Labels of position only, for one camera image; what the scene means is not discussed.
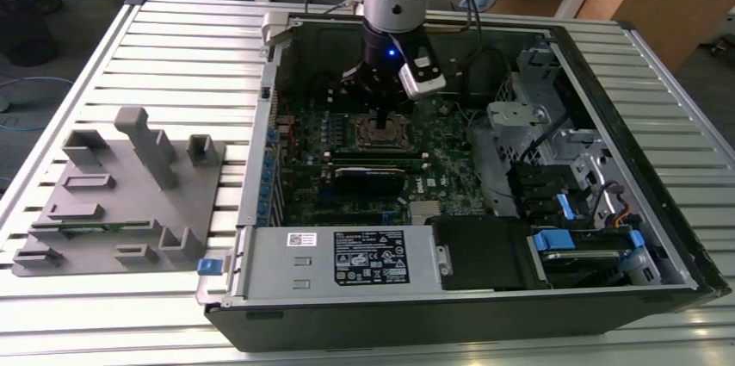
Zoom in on silver CPU chip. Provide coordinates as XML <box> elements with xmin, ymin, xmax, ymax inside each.
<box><xmin>367</xmin><ymin>122</ymin><xmax>403</xmax><ymax>142</ymax></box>

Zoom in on metal socket cover frame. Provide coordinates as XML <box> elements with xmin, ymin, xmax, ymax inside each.
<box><xmin>354</xmin><ymin>114</ymin><xmax>419</xmax><ymax>152</ymax></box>

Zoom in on CPU socket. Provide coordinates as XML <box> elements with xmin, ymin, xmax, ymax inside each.
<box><xmin>351</xmin><ymin>112</ymin><xmax>421</xmax><ymax>153</ymax></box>

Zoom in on black graphics card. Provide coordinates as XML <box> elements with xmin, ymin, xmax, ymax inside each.
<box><xmin>335</xmin><ymin>165</ymin><xmax>410</xmax><ymax>208</ymax></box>

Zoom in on green motherboard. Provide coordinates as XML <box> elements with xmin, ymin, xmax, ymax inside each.
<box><xmin>270</xmin><ymin>94</ymin><xmax>501</xmax><ymax>227</ymax></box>

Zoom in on silver metal drive cage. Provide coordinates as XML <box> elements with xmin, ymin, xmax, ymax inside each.
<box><xmin>485</xmin><ymin>45</ymin><xmax>581</xmax><ymax>216</ymax></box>

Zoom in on silver chipset heatsink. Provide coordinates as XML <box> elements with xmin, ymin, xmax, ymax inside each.
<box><xmin>410</xmin><ymin>200</ymin><xmax>445</xmax><ymax>217</ymax></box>

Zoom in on black plastic disk bay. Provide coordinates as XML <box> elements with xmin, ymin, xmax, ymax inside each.
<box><xmin>507</xmin><ymin>163</ymin><xmax>581</xmax><ymax>225</ymax></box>

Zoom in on blue plastic carrier tab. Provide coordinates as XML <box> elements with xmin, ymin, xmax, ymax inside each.
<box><xmin>554</xmin><ymin>192</ymin><xmax>575</xmax><ymax>219</ymax></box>

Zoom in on silver power supply unit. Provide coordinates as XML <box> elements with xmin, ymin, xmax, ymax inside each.
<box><xmin>241</xmin><ymin>224</ymin><xmax>453</xmax><ymax>298</ymax></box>

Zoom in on hard disk in blue carrier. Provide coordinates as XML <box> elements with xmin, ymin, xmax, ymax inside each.
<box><xmin>527</xmin><ymin>227</ymin><xmax>643</xmax><ymax>289</ymax></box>

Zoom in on grey parts rack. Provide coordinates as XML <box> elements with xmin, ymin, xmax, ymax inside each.
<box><xmin>10</xmin><ymin>106</ymin><xmax>229</xmax><ymax>277</ymax></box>

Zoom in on black PC case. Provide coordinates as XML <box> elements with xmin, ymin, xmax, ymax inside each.
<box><xmin>194</xmin><ymin>12</ymin><xmax>734</xmax><ymax>354</ymax></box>

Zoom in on green RAM stick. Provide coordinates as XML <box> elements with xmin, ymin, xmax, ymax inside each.
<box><xmin>31</xmin><ymin>220</ymin><xmax>154</xmax><ymax>232</ymax></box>

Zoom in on wooden cabinet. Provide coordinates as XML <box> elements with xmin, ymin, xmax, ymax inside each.
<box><xmin>577</xmin><ymin>0</ymin><xmax>735</xmax><ymax>78</ymax></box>

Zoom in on black office chair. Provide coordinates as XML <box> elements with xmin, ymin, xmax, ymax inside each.
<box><xmin>0</xmin><ymin>0</ymin><xmax>65</xmax><ymax>68</ymax></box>

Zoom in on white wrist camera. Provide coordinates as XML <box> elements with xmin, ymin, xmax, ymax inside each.
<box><xmin>399</xmin><ymin>54</ymin><xmax>449</xmax><ymax>100</ymax></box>

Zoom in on looped black cable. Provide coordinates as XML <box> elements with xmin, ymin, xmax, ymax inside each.
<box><xmin>462</xmin><ymin>46</ymin><xmax>509</xmax><ymax>98</ymax></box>

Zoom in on straight black cable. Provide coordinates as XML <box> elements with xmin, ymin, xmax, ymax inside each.
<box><xmin>518</xmin><ymin>111</ymin><xmax>573</xmax><ymax>164</ymax></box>

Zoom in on coloured power wires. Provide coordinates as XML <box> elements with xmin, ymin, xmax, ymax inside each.
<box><xmin>610</xmin><ymin>206</ymin><xmax>639</xmax><ymax>229</ymax></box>

